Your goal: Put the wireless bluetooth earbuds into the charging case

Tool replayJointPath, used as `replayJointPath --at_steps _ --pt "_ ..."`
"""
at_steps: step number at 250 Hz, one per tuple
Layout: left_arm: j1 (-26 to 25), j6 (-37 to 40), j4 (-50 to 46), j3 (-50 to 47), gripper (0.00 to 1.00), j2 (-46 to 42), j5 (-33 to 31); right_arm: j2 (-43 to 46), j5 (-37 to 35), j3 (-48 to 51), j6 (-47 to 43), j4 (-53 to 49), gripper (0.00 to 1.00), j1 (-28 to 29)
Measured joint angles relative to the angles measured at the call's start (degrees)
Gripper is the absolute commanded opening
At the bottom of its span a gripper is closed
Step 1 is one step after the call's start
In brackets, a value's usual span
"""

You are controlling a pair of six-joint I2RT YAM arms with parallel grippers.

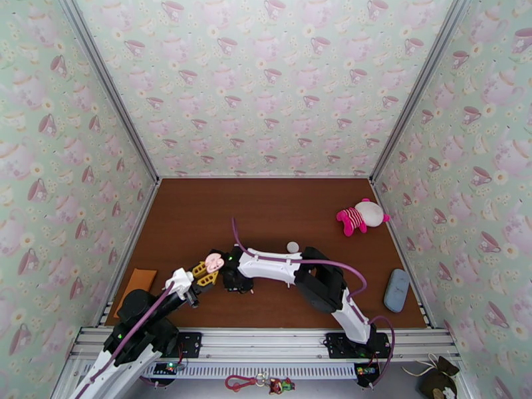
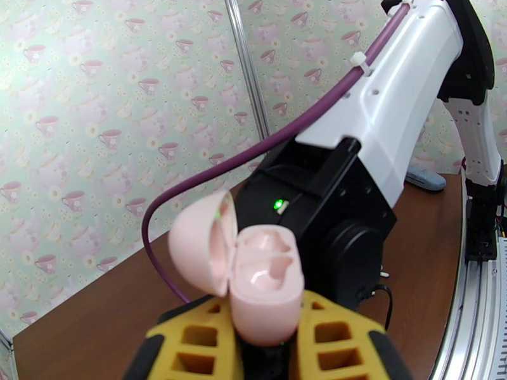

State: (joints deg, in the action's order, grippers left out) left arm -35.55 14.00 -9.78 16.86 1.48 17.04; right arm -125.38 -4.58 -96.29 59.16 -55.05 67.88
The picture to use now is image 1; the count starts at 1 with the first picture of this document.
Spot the red carabiner clip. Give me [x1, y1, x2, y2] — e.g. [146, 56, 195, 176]
[224, 374, 255, 394]

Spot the dark brown drawstring pouch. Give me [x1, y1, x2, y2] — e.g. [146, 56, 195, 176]
[400, 354, 460, 399]

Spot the colourful toy figure keychain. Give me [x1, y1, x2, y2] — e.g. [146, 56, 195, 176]
[267, 378, 297, 396]

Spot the pink and white plush toy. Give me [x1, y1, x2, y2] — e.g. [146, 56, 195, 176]
[335, 198, 392, 237]

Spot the aluminium frame rail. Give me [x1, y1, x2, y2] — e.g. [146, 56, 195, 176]
[68, 327, 462, 363]

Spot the aluminium corner post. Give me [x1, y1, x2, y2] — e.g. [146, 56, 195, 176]
[370, 0, 477, 183]
[56, 0, 161, 183]

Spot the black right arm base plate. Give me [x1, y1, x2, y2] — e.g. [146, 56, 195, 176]
[323, 332, 394, 360]

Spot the white slotted cable duct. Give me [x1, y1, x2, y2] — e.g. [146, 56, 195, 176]
[78, 362, 358, 380]

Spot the blue-grey glasses case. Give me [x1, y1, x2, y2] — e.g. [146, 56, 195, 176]
[383, 268, 411, 314]

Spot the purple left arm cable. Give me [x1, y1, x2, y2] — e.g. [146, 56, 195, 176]
[76, 281, 176, 399]

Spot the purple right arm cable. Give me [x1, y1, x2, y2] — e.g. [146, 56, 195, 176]
[231, 217, 396, 388]

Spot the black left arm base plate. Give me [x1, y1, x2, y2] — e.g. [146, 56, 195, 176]
[166, 332, 203, 360]

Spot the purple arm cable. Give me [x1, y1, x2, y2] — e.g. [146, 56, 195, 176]
[76, 281, 176, 399]
[231, 217, 396, 388]

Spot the orange flat pouch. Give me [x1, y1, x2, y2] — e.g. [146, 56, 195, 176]
[112, 268, 158, 319]

